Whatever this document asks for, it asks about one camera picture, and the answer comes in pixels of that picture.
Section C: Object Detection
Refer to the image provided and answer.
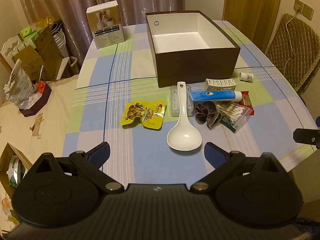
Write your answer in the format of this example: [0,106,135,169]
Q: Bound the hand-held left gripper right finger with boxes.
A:
[190,142,289,195]

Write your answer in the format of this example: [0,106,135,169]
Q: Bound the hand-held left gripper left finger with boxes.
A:
[30,141,124,195]

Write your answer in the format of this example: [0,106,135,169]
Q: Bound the white rice spoon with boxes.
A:
[167,81,202,151]

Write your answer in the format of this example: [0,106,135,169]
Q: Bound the brown hair scrunchie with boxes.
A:
[195,102,222,128]

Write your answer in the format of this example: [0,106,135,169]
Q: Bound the yellow snack packet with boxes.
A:
[122,100,167,130]

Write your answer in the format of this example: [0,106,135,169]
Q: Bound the blue cream tube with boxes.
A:
[189,91,242,102]

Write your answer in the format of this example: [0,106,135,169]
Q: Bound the clear bag of floss picks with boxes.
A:
[170,85,194,117]

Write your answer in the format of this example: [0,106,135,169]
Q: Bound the white blister pack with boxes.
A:
[205,78,237,92]

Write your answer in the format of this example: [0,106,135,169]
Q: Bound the small white bottle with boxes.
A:
[239,72,253,83]

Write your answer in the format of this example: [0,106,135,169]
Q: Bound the brown cardboard box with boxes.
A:
[145,10,241,88]

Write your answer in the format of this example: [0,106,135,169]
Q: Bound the white ribbed container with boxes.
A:
[51,20,69,58]

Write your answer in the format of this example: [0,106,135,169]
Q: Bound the dark green packet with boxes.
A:
[220,116,238,133]

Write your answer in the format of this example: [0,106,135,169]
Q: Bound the bag of cotton swabs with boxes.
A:
[216,101,250,132]

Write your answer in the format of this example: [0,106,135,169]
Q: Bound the cream printed blanket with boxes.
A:
[0,75,81,230]

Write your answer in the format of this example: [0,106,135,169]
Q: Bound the red snack packet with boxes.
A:
[237,91,254,116]

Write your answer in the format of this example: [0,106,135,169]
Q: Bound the chair with quilted cover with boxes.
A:
[264,12,320,92]

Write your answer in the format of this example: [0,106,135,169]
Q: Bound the dark red wooden tray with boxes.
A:
[19,81,52,117]

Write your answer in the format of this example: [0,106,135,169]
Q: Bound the open cardboard box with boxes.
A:
[0,142,33,188]

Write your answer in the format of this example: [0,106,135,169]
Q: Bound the white wooden furniture piece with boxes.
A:
[56,57,78,80]

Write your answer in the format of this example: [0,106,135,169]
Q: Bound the white printed plastic bag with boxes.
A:
[3,59,35,109]

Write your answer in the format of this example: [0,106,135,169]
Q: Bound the tall cardboard box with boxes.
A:
[35,26,63,81]

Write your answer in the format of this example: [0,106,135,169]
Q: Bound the small cardboard box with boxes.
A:
[12,45,42,82]

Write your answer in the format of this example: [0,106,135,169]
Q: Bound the white product box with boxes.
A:
[86,0,125,50]

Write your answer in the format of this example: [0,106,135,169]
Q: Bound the green tissue packs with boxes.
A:
[20,23,45,48]

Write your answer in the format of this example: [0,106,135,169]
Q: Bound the white carved chair back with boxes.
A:
[0,34,24,63]

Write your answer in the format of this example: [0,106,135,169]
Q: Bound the wooden door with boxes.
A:
[222,0,286,22]

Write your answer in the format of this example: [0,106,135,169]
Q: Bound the yellow plastic bag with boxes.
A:
[34,16,54,30]

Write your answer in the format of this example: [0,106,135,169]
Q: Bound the white power cable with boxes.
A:
[283,9,301,73]

